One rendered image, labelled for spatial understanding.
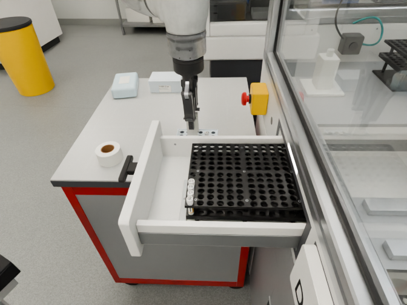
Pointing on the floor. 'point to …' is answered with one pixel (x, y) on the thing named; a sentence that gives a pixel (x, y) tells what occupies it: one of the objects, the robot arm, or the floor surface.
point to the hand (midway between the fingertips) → (192, 124)
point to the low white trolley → (111, 218)
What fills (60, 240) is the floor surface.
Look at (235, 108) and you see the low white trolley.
